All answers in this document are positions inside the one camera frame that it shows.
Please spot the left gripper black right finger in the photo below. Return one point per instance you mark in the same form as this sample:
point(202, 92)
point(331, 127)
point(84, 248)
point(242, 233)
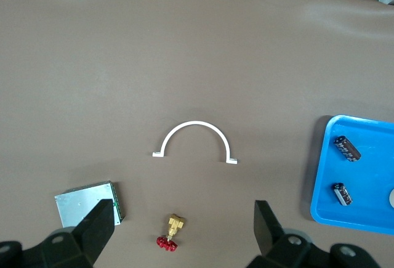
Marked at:
point(286, 249)

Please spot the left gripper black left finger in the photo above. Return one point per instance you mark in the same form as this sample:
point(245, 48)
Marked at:
point(77, 249)

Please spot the small brown electrolytic capacitor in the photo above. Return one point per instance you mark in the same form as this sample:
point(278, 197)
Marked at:
point(343, 194)

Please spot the blue desk bell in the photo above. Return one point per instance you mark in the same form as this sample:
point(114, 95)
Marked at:
point(392, 198)

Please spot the large brown electrolytic capacitor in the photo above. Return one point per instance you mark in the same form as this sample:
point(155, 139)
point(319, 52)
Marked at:
point(348, 149)

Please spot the blue plastic tray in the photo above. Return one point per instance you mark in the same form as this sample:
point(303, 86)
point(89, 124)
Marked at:
point(375, 172)

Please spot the grey metal power supply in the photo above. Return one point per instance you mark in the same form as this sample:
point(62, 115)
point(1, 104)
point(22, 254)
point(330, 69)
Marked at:
point(80, 200)

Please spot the brown table mat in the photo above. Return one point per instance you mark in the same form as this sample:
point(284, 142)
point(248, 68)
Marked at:
point(92, 64)

